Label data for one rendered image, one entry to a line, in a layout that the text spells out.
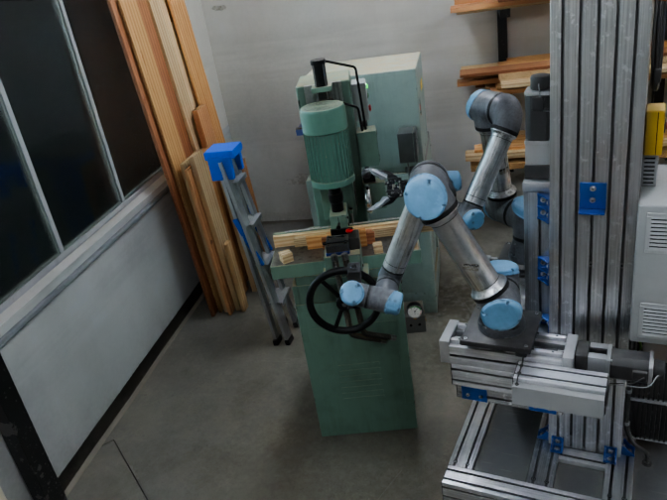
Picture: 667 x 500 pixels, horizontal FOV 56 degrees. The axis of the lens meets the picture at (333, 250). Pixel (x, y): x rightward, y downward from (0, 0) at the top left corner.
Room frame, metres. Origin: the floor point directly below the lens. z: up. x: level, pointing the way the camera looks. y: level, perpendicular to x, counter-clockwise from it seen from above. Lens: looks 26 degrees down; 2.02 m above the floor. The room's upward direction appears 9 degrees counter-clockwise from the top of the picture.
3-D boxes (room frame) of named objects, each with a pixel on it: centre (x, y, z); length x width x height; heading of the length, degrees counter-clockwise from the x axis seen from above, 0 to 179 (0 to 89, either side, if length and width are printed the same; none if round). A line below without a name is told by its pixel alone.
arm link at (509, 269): (1.71, -0.50, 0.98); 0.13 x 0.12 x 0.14; 164
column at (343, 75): (2.68, -0.07, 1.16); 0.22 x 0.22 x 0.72; 84
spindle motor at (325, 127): (2.39, -0.04, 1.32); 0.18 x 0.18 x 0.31
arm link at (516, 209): (2.16, -0.74, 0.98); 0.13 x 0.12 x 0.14; 23
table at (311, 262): (2.28, -0.04, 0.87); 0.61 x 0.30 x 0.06; 84
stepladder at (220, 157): (3.18, 0.42, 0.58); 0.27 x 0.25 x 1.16; 76
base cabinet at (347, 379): (2.51, -0.05, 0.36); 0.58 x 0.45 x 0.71; 174
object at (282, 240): (2.41, -0.06, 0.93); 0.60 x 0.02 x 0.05; 84
